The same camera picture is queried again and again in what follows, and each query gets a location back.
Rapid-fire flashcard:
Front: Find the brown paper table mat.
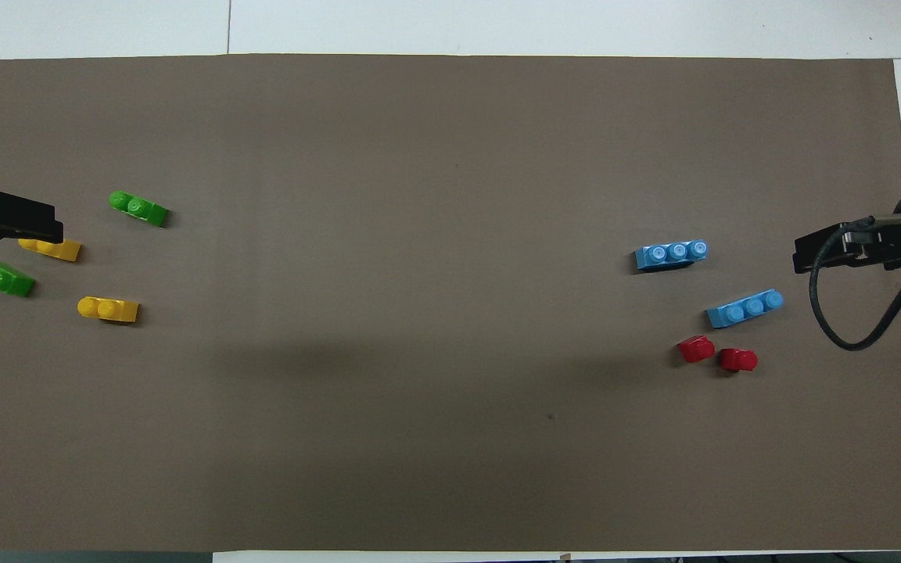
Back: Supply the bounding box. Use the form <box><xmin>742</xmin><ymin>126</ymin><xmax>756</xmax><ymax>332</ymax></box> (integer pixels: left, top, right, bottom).
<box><xmin>0</xmin><ymin>53</ymin><xmax>901</xmax><ymax>553</ymax></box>

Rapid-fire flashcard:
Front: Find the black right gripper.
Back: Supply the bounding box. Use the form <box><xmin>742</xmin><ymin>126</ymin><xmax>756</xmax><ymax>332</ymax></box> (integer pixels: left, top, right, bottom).
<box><xmin>793</xmin><ymin>217</ymin><xmax>901</xmax><ymax>275</ymax></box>

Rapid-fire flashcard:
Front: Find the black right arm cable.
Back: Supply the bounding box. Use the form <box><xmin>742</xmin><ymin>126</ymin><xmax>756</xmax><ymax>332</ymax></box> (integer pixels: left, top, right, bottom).
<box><xmin>809</xmin><ymin>213</ymin><xmax>901</xmax><ymax>351</ymax></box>

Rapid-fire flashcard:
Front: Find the blue three-stud toy brick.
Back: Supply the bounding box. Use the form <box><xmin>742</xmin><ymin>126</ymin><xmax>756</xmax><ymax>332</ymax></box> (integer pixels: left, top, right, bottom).
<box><xmin>634</xmin><ymin>238</ymin><xmax>709</xmax><ymax>272</ymax></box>
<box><xmin>705</xmin><ymin>289</ymin><xmax>785</xmax><ymax>330</ymax></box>

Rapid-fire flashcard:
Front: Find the yellow two-stud toy brick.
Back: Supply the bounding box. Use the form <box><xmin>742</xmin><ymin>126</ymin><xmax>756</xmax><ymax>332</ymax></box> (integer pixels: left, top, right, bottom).
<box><xmin>77</xmin><ymin>296</ymin><xmax>140</xmax><ymax>325</ymax></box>
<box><xmin>17</xmin><ymin>237</ymin><xmax>83</xmax><ymax>263</ymax></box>

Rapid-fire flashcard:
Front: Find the green two-stud toy brick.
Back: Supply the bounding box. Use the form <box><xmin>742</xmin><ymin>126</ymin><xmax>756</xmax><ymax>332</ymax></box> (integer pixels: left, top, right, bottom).
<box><xmin>108</xmin><ymin>190</ymin><xmax>169</xmax><ymax>228</ymax></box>
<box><xmin>0</xmin><ymin>260</ymin><xmax>36</xmax><ymax>298</ymax></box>

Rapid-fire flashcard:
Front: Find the red single-stud toy brick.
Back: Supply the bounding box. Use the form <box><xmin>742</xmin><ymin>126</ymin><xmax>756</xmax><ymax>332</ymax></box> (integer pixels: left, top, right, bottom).
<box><xmin>718</xmin><ymin>347</ymin><xmax>759</xmax><ymax>374</ymax></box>
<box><xmin>677</xmin><ymin>335</ymin><xmax>716</xmax><ymax>364</ymax></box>

